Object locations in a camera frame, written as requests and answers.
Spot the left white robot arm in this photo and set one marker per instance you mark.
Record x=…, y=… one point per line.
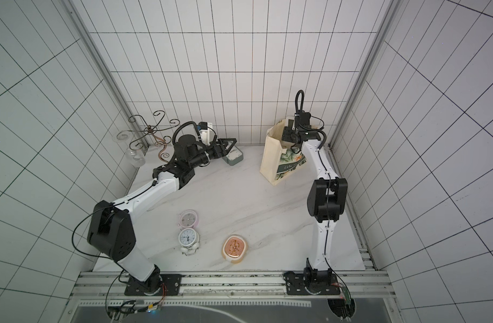
x=111, y=229

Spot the floral canvas tote bag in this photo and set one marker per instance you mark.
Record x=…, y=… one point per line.
x=279, y=160

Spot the orange cream round clock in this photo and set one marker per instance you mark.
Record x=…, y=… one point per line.
x=234, y=249

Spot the green rectangular alarm clock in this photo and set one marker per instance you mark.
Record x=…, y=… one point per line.
x=234, y=157

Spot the pink round alarm clock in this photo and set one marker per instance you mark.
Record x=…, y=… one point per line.
x=188, y=219

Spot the copper jewelry stand dark base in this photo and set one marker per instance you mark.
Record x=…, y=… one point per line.
x=155, y=132

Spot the white twin-bell alarm clock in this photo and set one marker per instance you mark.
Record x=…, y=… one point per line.
x=189, y=241

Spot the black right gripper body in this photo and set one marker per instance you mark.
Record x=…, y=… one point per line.
x=292, y=137

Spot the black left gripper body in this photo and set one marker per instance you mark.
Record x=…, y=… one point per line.
x=213, y=151

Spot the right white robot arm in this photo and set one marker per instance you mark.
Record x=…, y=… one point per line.
x=325, y=203

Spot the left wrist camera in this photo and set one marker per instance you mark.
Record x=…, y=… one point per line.
x=206, y=132

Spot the aluminium mounting rail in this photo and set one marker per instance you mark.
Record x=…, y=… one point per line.
x=238, y=285

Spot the clear wine glass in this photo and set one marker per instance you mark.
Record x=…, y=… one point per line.
x=129, y=149

